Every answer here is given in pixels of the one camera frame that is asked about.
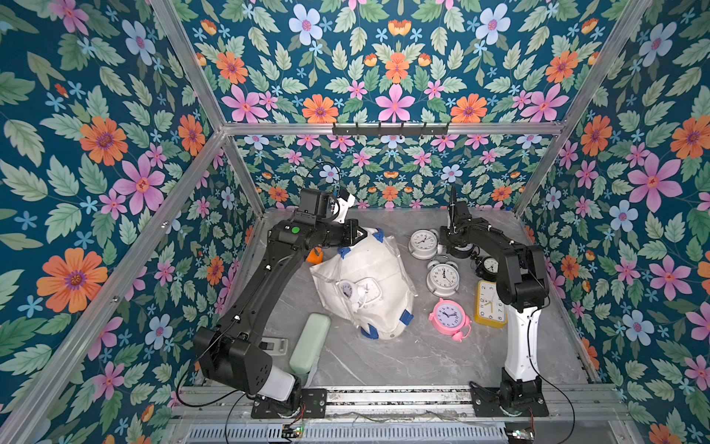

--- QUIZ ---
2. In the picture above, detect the white wall light switch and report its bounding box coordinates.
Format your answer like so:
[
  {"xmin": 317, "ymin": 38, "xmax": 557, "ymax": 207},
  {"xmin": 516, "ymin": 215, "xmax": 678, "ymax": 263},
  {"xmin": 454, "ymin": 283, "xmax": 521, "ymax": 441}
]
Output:
[{"xmin": 259, "ymin": 338, "xmax": 288, "ymax": 356}]

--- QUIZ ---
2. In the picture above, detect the pink alarm clock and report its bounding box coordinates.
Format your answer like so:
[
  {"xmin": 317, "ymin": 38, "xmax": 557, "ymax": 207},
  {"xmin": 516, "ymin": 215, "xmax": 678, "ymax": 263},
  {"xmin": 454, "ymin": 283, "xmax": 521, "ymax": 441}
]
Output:
[{"xmin": 428, "ymin": 298, "xmax": 471, "ymax": 342}]

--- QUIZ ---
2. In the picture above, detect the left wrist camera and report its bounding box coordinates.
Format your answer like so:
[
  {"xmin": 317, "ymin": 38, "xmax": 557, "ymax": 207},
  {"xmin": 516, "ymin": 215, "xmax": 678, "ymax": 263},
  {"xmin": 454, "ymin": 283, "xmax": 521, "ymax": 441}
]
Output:
[{"xmin": 333, "ymin": 187, "xmax": 355, "ymax": 224}]

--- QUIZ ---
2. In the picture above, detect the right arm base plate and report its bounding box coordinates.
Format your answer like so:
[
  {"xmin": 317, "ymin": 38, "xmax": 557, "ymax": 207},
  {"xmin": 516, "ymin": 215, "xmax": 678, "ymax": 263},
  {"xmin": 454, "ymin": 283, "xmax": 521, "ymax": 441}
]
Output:
[{"xmin": 469, "ymin": 380, "xmax": 550, "ymax": 418}]

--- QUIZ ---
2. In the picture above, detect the white canvas tote bag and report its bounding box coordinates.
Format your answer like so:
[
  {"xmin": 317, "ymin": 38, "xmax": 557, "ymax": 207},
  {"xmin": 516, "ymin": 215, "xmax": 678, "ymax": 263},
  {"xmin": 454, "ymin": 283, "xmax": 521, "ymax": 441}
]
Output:
[{"xmin": 310, "ymin": 229, "xmax": 418, "ymax": 340}]

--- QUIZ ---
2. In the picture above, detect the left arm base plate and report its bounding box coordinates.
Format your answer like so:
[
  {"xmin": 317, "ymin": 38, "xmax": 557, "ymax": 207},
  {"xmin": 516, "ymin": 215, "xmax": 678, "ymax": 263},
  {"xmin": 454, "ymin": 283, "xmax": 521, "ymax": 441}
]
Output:
[{"xmin": 251, "ymin": 388, "xmax": 328, "ymax": 419}]

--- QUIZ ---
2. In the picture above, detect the white twin-bell alarm clock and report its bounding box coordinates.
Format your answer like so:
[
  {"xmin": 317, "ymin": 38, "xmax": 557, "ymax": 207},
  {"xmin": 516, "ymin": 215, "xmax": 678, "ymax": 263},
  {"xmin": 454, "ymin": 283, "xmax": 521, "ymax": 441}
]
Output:
[{"xmin": 408, "ymin": 229, "xmax": 440, "ymax": 260}]

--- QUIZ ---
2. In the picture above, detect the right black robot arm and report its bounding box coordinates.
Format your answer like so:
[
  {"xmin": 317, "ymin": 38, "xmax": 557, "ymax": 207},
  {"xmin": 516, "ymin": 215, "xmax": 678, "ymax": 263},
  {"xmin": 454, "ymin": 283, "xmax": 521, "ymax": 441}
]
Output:
[{"xmin": 439, "ymin": 185, "xmax": 549, "ymax": 416}]

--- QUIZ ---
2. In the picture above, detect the pale green oblong case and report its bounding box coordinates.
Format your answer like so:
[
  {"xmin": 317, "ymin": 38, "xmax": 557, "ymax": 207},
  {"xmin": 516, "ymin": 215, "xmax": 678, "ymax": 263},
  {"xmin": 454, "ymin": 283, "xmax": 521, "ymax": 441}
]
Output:
[{"xmin": 288, "ymin": 314, "xmax": 331, "ymax": 375}]

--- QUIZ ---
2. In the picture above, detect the black hook rail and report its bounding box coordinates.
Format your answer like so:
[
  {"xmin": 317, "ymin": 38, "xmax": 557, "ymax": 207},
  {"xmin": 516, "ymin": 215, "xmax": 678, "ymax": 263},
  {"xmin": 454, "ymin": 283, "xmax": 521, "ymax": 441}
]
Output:
[{"xmin": 331, "ymin": 122, "xmax": 449, "ymax": 138}]

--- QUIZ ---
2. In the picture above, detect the yellow square alarm clock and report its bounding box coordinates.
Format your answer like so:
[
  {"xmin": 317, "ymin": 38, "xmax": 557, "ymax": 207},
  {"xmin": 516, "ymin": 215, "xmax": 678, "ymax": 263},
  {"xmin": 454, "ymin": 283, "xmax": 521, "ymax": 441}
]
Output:
[{"xmin": 474, "ymin": 280, "xmax": 507, "ymax": 329}]

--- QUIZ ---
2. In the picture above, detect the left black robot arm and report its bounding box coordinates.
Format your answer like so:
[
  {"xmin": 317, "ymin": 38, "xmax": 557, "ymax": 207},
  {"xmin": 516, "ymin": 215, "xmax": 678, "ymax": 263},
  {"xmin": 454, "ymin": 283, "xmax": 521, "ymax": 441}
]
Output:
[{"xmin": 194, "ymin": 189, "xmax": 368, "ymax": 409}]

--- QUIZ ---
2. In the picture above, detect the aluminium front rail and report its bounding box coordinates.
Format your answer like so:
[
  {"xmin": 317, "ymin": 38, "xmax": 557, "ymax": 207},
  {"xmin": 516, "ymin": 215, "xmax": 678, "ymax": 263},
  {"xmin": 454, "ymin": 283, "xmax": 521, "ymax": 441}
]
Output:
[{"xmin": 168, "ymin": 384, "xmax": 632, "ymax": 427}]

